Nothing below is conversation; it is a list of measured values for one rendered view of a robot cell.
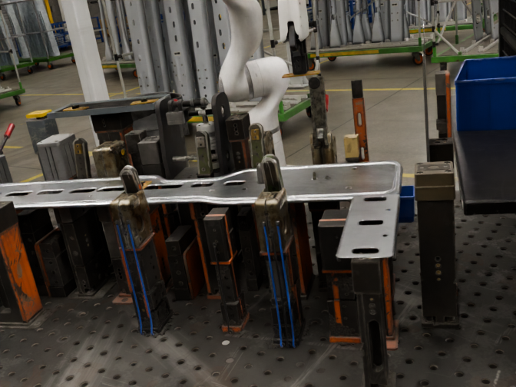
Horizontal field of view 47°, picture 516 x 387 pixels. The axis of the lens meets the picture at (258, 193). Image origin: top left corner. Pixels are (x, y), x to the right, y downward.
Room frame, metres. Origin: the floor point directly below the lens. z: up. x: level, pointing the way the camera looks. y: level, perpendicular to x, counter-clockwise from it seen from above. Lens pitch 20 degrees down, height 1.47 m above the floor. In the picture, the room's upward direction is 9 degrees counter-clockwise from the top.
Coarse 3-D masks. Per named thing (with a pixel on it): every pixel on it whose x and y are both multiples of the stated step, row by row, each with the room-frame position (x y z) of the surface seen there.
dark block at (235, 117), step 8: (232, 120) 1.58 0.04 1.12; (240, 120) 1.58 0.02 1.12; (248, 120) 1.63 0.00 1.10; (232, 128) 1.58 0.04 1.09; (240, 128) 1.58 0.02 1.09; (248, 128) 1.61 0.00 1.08; (232, 136) 1.59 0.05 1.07; (240, 136) 1.58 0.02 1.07; (248, 136) 1.61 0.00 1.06; (232, 144) 1.59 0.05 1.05; (240, 144) 1.58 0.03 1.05; (248, 144) 1.61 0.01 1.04; (240, 152) 1.58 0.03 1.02; (248, 152) 1.60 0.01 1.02; (240, 160) 1.59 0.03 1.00; (248, 160) 1.58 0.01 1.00; (240, 168) 1.59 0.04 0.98; (240, 184) 1.59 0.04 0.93; (256, 224) 1.58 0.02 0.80; (256, 232) 1.58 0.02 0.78
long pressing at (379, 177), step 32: (384, 160) 1.38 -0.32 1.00; (0, 192) 1.63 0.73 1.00; (32, 192) 1.58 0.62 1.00; (64, 192) 1.54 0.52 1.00; (96, 192) 1.49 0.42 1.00; (160, 192) 1.41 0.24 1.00; (192, 192) 1.38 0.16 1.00; (224, 192) 1.34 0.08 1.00; (256, 192) 1.31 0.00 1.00; (288, 192) 1.27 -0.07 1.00; (320, 192) 1.24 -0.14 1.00; (352, 192) 1.21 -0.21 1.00; (384, 192) 1.19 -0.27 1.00
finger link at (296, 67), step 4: (296, 52) 1.31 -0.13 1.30; (296, 56) 1.32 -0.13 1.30; (300, 56) 1.31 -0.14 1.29; (304, 56) 1.32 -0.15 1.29; (292, 60) 1.33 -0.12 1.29; (296, 60) 1.32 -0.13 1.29; (300, 60) 1.31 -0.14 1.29; (304, 60) 1.32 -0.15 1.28; (292, 64) 1.33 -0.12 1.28; (296, 64) 1.32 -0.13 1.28; (300, 64) 1.31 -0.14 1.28; (304, 64) 1.32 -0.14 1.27; (296, 68) 1.32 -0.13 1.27; (300, 68) 1.32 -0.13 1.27; (304, 68) 1.32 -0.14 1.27; (296, 72) 1.32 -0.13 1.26; (300, 72) 1.32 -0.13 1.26; (304, 72) 1.32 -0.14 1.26
